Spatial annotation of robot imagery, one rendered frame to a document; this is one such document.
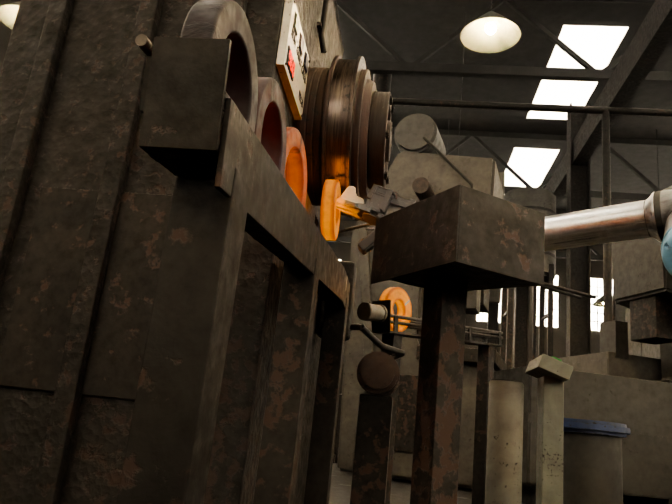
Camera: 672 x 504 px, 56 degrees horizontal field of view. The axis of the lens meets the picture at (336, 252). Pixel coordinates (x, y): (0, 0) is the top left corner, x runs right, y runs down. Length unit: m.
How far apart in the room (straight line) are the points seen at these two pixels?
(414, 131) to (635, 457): 2.69
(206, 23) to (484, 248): 0.64
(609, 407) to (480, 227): 2.87
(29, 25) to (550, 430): 1.98
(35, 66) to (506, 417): 1.75
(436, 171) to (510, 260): 3.60
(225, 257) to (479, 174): 4.11
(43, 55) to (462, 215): 1.02
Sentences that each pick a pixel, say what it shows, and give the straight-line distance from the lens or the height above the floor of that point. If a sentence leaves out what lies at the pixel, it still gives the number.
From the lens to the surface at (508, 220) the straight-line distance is 1.16.
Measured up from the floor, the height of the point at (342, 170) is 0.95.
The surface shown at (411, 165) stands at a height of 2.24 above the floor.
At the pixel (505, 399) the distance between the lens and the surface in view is 2.29.
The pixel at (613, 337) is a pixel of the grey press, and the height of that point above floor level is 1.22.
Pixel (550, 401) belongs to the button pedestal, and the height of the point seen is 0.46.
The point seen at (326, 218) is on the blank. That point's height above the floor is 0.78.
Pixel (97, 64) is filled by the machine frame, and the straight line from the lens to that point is 1.59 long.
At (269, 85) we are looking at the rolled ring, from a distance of 0.85.
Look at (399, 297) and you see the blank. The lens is 2.15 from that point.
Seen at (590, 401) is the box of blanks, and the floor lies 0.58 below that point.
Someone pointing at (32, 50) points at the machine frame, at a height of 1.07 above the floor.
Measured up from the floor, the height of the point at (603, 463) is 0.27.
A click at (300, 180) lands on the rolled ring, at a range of 1.10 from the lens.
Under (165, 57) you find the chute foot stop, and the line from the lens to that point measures 0.63.
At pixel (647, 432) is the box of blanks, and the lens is 4.01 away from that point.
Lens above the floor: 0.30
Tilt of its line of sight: 16 degrees up
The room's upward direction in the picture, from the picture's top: 6 degrees clockwise
